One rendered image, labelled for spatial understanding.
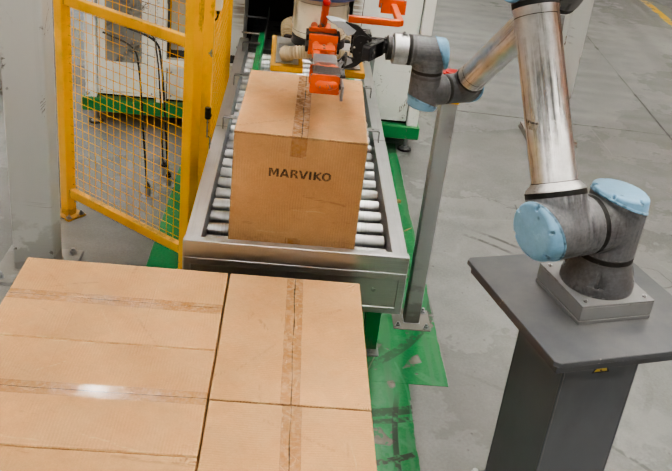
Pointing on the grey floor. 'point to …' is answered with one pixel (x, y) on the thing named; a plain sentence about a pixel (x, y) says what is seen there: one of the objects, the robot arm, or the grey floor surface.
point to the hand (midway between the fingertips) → (322, 43)
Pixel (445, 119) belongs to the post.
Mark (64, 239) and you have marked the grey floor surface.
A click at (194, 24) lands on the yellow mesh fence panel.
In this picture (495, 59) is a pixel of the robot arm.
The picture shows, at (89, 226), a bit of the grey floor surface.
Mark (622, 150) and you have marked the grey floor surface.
